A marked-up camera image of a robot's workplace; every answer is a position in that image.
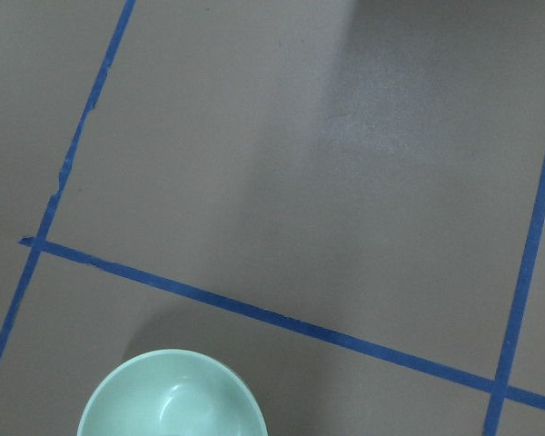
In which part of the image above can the green bowl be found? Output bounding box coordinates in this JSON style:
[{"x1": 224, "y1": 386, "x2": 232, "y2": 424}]
[{"x1": 76, "y1": 349, "x2": 268, "y2": 435}]

